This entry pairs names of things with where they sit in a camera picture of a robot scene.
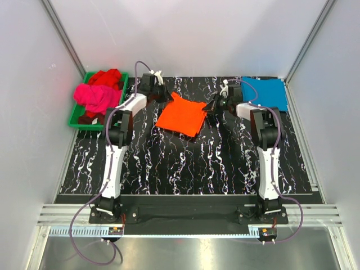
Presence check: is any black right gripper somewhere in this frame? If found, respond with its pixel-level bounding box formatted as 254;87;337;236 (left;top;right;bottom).
202;92;232;115

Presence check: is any orange t shirt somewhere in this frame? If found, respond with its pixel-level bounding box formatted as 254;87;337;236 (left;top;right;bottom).
155;92;207;137

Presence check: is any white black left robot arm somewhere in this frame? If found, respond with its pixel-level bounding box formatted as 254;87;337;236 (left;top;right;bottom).
89;83;173;224

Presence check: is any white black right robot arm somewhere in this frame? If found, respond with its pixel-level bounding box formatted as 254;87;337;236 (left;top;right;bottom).
202;94;282;223

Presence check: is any red t shirt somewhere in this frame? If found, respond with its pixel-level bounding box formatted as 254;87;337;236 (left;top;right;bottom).
87;69;122;91

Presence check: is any folded blue t shirt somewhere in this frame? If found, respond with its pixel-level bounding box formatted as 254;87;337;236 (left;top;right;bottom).
241;77;287;112

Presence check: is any pink t shirt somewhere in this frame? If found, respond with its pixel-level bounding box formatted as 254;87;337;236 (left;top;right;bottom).
73;84;122;115

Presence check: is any dark maroon t shirt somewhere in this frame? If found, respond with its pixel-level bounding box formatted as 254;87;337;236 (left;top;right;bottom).
78;111;105;125

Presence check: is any green plastic bin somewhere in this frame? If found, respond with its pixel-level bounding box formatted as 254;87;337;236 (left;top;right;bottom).
68;69;129;131

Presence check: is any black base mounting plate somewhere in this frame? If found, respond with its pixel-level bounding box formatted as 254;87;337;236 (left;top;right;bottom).
89;205;289;237

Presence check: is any right connector box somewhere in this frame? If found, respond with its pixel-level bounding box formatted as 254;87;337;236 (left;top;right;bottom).
259;227;277;239

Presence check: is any connector box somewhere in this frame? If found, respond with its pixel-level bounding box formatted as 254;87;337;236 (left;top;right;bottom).
259;227;277;239
108;227;124;236

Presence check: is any left connector box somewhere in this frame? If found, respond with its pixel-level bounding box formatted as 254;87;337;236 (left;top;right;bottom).
108;227;124;236

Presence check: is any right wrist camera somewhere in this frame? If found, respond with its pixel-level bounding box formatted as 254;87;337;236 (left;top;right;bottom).
219;79;243;102

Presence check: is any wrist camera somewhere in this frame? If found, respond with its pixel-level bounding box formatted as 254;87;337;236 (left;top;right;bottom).
140;70;164;91
219;79;243;102

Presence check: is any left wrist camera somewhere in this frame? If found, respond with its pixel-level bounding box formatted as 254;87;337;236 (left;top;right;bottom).
140;70;164;91

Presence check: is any aluminium frame rail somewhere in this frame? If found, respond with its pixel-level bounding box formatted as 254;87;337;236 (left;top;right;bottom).
38;204;342;227

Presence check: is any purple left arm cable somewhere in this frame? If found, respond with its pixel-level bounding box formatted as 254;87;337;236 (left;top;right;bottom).
69;60;154;267

